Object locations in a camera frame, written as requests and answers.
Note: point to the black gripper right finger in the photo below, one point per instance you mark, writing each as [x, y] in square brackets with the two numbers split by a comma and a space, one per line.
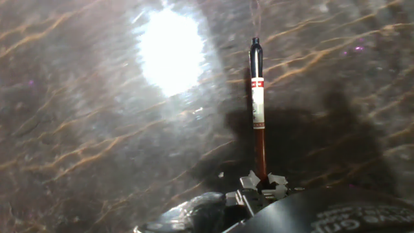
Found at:
[279, 191]

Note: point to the dark marble pattern mat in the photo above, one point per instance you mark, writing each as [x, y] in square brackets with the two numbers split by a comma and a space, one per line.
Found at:
[97, 129]

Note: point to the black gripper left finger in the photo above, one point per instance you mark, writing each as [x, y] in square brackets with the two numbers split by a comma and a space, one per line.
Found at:
[247, 197]

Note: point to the orange black calligraphy brush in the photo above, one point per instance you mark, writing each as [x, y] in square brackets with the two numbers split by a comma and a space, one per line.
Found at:
[258, 103]

